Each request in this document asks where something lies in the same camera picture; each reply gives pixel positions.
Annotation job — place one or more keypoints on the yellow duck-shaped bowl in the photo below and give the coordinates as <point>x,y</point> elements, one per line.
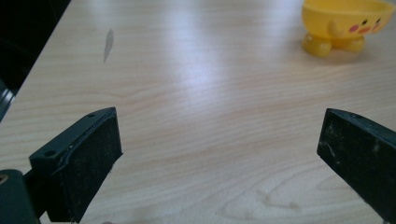
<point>339,21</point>

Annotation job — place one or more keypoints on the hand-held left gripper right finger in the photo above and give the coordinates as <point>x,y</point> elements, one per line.
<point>361,155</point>

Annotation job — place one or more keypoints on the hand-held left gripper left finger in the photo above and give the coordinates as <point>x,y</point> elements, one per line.
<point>81,165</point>

